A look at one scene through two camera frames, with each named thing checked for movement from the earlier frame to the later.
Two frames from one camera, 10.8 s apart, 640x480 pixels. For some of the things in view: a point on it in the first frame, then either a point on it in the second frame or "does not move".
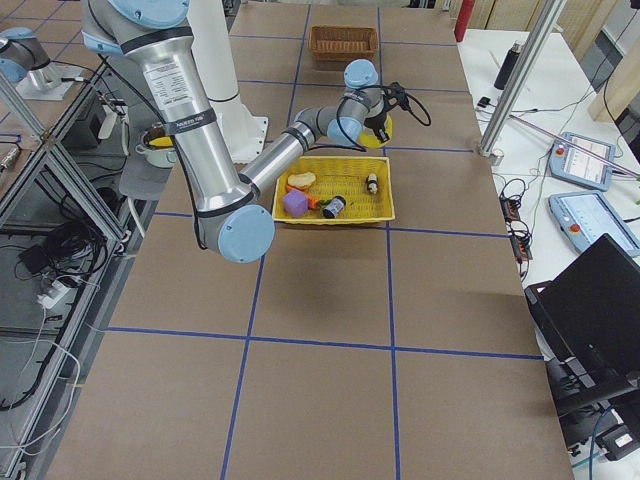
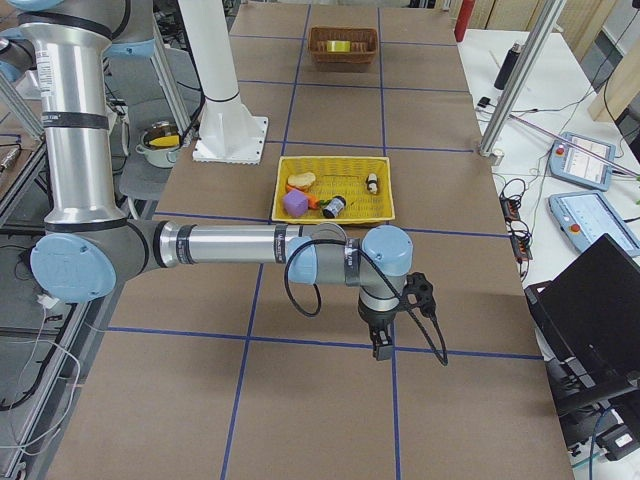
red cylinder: x=463 y=20 does not move
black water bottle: x=508 y=65 does not move
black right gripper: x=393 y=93 → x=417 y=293
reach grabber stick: x=576 y=145 does not move
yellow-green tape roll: x=372 y=141 → x=338 y=46
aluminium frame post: x=547 y=16 does not move
